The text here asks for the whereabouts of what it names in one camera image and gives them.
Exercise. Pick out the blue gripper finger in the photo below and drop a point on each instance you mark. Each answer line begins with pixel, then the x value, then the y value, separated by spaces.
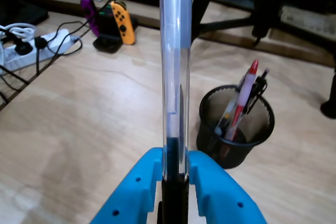
pixel 225 197
pixel 126 192

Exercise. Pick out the purple game controller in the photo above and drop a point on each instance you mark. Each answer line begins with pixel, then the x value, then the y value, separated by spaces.
pixel 89 11

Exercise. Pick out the white power strip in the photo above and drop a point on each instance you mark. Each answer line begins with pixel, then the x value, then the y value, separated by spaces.
pixel 57 40

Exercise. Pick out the black controller charging dock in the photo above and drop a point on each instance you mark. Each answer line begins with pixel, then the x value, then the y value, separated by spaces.
pixel 107 43

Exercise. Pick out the black power plug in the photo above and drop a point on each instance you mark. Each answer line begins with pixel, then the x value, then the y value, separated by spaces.
pixel 23 48
pixel 40 43

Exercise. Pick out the orange game controller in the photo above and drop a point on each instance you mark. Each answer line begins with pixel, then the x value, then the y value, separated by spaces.
pixel 123 24

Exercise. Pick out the clear pen black cap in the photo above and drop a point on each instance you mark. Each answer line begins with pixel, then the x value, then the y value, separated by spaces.
pixel 174 51

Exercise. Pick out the black mesh pen holder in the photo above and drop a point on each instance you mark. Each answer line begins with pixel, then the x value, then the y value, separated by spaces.
pixel 207 134

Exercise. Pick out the printed cardboard box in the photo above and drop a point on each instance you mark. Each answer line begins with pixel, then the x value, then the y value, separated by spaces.
pixel 307 22

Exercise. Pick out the black retractable pen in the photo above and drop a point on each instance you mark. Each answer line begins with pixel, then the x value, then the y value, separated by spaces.
pixel 258 85

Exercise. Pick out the red retractable pen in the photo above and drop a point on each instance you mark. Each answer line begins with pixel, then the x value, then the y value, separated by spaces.
pixel 244 95

